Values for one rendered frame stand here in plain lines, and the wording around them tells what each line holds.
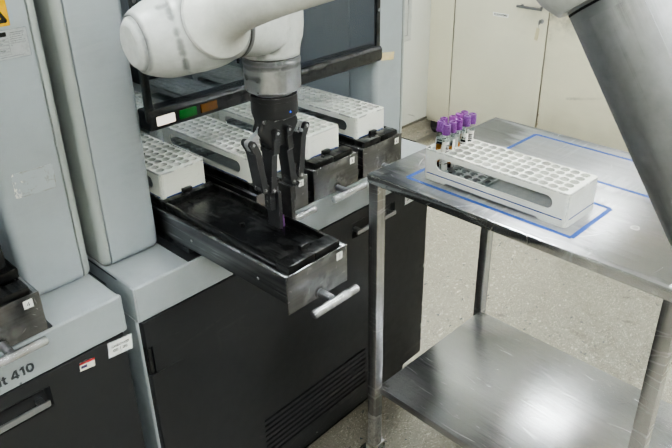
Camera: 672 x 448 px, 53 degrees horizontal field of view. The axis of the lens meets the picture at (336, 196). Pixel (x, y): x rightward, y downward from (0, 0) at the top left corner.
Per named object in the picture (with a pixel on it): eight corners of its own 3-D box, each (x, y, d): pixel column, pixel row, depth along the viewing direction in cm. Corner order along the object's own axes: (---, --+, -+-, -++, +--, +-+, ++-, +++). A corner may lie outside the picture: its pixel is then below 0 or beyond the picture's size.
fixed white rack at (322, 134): (218, 132, 158) (216, 107, 155) (251, 121, 164) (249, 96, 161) (307, 165, 139) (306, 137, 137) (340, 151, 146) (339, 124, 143)
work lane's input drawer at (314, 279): (73, 190, 146) (65, 152, 142) (129, 171, 155) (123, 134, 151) (307, 329, 101) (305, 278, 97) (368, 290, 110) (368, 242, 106)
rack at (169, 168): (84, 163, 142) (78, 136, 139) (126, 150, 149) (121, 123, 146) (164, 205, 124) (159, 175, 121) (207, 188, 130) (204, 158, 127)
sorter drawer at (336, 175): (135, 127, 181) (130, 95, 177) (178, 114, 190) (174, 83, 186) (329, 209, 136) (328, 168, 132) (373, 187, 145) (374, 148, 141)
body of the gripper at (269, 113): (277, 80, 111) (280, 132, 115) (237, 92, 105) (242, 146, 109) (309, 88, 106) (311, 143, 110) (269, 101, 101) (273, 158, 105)
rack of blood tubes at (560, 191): (422, 177, 129) (424, 147, 126) (454, 162, 135) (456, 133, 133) (565, 229, 110) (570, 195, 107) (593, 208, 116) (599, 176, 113)
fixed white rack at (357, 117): (267, 115, 168) (266, 91, 165) (296, 106, 174) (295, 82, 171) (356, 144, 149) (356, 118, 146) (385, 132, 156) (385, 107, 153)
